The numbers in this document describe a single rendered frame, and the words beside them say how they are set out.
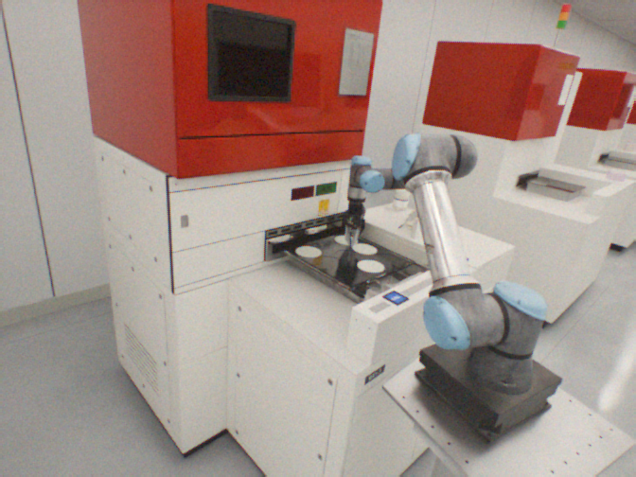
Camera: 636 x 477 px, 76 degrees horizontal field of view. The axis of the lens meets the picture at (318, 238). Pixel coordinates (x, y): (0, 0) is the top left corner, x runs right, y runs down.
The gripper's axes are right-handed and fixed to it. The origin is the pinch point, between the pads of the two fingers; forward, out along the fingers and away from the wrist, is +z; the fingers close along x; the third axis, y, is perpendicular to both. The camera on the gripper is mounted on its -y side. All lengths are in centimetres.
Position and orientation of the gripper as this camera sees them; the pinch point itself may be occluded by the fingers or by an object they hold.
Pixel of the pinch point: (351, 242)
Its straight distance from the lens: 165.8
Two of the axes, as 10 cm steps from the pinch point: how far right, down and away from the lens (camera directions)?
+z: -0.9, 9.2, 3.9
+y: -2.8, 3.5, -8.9
